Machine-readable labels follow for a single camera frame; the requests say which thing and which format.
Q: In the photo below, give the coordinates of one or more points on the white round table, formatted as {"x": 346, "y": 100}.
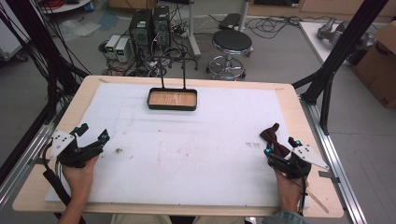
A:
{"x": 67, "y": 6}

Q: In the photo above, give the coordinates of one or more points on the brown cardboard box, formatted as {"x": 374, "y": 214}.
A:
{"x": 378, "y": 68}

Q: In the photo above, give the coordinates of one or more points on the black round stool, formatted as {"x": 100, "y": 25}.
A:
{"x": 232, "y": 42}

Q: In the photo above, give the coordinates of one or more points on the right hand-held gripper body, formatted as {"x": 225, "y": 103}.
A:
{"x": 289, "y": 166}

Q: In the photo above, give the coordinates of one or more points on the person's left hand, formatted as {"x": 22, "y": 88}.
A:
{"x": 79, "y": 182}

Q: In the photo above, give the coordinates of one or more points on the black computer tower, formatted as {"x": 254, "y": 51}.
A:
{"x": 140, "y": 29}
{"x": 161, "y": 26}

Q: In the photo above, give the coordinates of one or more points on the person's right hand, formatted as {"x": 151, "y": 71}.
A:
{"x": 289, "y": 193}

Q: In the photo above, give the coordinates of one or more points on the clear plastic strip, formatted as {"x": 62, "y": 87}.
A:
{"x": 317, "y": 201}

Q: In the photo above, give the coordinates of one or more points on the black stand with wooden tray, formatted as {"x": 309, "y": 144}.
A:
{"x": 172, "y": 99}

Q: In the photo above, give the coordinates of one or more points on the white power supply unit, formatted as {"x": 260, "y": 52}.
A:
{"x": 112, "y": 46}
{"x": 123, "y": 49}

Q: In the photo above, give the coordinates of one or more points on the dark red bow tie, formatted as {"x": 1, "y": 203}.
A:
{"x": 274, "y": 138}

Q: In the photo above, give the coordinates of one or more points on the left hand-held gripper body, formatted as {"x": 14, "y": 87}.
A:
{"x": 70, "y": 155}

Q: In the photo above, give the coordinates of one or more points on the white table mat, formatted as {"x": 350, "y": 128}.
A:
{"x": 186, "y": 155}

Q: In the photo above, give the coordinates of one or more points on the black flat box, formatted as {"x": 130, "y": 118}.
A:
{"x": 229, "y": 21}

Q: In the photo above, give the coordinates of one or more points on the clear plastic sheet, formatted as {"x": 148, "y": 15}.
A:
{"x": 77, "y": 28}

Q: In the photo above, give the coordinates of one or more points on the aluminium rail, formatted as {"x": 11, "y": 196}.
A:
{"x": 337, "y": 161}
{"x": 21, "y": 168}

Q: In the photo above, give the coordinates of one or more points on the white platform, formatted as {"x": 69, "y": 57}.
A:
{"x": 313, "y": 40}

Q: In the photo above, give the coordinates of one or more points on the black metal frame stand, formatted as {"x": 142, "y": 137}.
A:
{"x": 339, "y": 53}
{"x": 46, "y": 53}

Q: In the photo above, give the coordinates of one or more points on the grey desk leg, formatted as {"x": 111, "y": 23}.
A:
{"x": 193, "y": 34}

